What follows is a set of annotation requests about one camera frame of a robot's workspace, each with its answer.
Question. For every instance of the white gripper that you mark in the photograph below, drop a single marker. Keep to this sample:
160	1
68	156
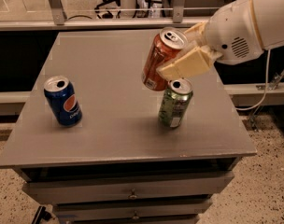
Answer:
232	31

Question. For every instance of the red coke can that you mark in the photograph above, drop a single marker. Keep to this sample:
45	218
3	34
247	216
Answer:
165	46

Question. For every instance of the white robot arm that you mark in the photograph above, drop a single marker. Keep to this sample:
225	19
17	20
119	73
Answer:
269	19

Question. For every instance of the green soda can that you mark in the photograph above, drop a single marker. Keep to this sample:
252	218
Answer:
176	99

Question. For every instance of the blue pepsi can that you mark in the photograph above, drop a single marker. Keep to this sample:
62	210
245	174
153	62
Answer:
63	102

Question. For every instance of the black office chair base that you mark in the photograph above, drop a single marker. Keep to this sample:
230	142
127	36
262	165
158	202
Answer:
108	9

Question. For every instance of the grey drawer cabinet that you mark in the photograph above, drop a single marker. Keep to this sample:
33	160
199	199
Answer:
120	134

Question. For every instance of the top grey drawer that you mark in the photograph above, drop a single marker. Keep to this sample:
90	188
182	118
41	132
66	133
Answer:
118	189

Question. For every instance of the grey drawer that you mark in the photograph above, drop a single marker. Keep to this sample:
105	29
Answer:
107	211
118	189

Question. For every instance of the top drawer knob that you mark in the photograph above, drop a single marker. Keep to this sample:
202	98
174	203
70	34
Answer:
133	195

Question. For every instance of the drawer knob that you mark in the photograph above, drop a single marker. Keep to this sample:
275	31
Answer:
135	216
133	195

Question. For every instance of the right metal rail bracket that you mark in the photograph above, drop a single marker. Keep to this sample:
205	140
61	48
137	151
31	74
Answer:
177	10

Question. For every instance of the metal rail bracket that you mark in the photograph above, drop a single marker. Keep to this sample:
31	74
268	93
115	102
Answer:
57	11
177	10

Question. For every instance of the left metal rail bracket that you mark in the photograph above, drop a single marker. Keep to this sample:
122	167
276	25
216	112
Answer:
57	11

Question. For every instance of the horizontal metal rail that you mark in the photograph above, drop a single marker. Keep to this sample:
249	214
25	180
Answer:
105	24

